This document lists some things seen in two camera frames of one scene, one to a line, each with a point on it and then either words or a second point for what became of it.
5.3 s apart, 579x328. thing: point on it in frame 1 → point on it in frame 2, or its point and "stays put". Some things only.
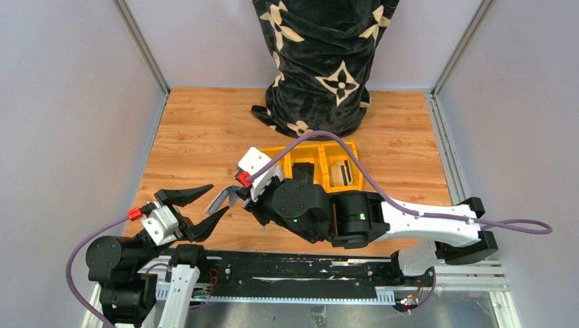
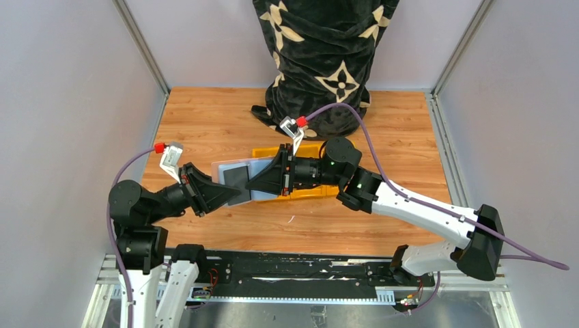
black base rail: (239, 276) stays put
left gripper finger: (203, 230) → (209, 194)
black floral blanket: (323, 51) stays put
